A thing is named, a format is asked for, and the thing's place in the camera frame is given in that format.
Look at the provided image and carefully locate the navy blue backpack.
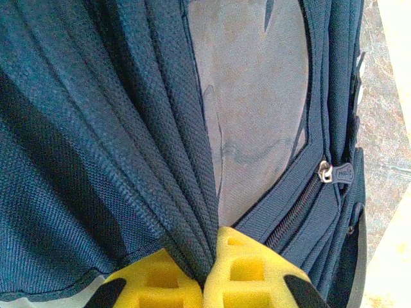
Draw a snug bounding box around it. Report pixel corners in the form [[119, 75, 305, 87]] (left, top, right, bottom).
[[0, 0, 369, 308]]

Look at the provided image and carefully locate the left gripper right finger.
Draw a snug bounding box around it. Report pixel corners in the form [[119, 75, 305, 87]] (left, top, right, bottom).
[[204, 226, 326, 308]]

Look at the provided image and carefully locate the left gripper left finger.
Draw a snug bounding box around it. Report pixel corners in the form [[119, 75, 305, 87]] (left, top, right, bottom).
[[92, 248, 204, 308]]

